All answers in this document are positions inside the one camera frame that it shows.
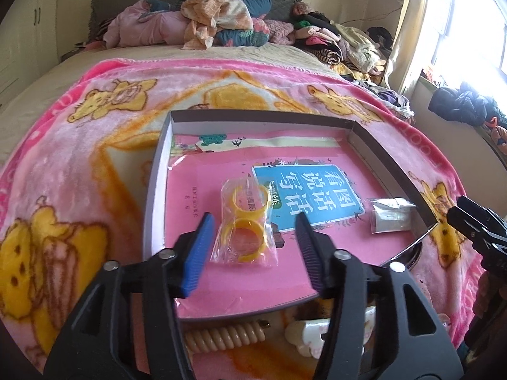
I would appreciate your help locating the white wardrobe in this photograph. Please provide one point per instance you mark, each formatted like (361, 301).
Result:
(28, 45)

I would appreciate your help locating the pile of clothes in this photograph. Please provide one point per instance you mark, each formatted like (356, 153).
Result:
(358, 56)

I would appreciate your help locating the pink bedding bundle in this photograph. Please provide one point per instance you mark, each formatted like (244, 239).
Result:
(145, 23)

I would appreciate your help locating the cream curtain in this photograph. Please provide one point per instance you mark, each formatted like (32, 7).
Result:
(410, 49)

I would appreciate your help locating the dark cardboard box tray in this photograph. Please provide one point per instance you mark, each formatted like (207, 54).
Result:
(191, 131)

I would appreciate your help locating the earrings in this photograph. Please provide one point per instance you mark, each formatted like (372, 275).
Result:
(391, 215)

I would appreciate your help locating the yellow rings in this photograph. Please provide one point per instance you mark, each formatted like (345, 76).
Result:
(245, 225)

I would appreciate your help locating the orange floral cloth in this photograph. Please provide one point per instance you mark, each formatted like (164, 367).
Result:
(208, 17)

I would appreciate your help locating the dark clothes on windowsill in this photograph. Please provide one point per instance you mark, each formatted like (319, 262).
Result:
(465, 105)

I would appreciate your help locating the pink cartoon bear blanket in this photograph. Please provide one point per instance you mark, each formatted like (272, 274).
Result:
(77, 155)

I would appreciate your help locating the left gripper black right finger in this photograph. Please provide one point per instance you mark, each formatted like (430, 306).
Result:
(317, 251)

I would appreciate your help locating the window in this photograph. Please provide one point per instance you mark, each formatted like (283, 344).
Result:
(471, 46)

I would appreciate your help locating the white hair claw clip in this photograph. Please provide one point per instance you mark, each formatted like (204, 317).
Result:
(308, 336)

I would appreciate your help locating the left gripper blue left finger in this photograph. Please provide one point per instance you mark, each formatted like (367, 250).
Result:
(196, 254)

